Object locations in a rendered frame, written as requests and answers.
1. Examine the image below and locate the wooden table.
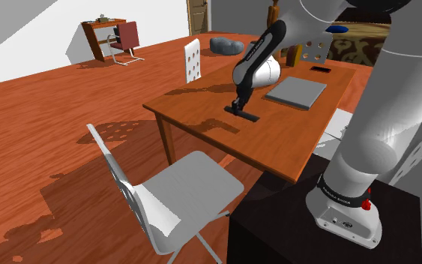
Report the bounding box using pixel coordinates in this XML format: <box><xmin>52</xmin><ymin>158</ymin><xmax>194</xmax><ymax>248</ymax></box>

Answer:
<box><xmin>142</xmin><ymin>60</ymin><xmax>358</xmax><ymax>185</ymax></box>

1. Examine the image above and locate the grey beanbag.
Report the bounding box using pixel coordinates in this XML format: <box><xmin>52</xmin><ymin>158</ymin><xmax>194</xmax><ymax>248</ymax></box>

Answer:
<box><xmin>209</xmin><ymin>36</ymin><xmax>246</xmax><ymax>57</ymax></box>

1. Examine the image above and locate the brown upright block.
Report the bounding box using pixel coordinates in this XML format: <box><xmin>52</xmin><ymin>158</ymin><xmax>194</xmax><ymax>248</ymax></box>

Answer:
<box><xmin>285</xmin><ymin>45</ymin><xmax>296</xmax><ymax>68</ymax></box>

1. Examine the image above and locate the yellow upright block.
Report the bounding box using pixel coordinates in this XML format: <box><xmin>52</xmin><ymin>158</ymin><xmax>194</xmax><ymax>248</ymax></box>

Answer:
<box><xmin>292</xmin><ymin>43</ymin><xmax>304</xmax><ymax>68</ymax></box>

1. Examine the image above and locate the white chair with plain back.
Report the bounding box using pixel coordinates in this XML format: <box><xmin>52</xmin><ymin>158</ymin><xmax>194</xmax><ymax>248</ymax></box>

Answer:
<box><xmin>86</xmin><ymin>123</ymin><xmax>246</xmax><ymax>264</ymax></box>

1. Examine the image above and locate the wooden door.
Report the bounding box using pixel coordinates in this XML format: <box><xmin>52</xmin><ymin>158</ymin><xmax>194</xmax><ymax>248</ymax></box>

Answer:
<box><xmin>186</xmin><ymin>0</ymin><xmax>211</xmax><ymax>37</ymax></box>

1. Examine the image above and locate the blue cushion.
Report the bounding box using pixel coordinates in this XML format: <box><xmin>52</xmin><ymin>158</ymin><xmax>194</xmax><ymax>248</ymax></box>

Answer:
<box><xmin>325</xmin><ymin>24</ymin><xmax>350</xmax><ymax>35</ymax></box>

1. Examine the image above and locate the bed with patterned cover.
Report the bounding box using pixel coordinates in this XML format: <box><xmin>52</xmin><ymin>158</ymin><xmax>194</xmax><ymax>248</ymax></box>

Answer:
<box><xmin>326</xmin><ymin>6</ymin><xmax>393</xmax><ymax>68</ymax></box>

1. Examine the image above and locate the black robot stand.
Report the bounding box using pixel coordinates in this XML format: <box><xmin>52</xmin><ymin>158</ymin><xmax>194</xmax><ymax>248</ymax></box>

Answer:
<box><xmin>226</xmin><ymin>153</ymin><xmax>422</xmax><ymax>264</ymax></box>

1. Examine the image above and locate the wooden desk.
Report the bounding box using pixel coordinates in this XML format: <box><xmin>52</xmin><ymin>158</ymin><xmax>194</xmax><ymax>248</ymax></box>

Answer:
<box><xmin>80</xmin><ymin>13</ymin><xmax>128</xmax><ymax>63</ymax></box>

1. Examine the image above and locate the tall turned wooden post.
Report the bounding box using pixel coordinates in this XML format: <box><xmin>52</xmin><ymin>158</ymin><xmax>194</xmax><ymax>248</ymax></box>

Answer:
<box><xmin>266</xmin><ymin>0</ymin><xmax>281</xmax><ymax>32</ymax></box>

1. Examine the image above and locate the red chair with metal frame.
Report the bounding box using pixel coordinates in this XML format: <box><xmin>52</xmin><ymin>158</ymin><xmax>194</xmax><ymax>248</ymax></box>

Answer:
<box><xmin>106</xmin><ymin>21</ymin><xmax>146</xmax><ymax>67</ymax></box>

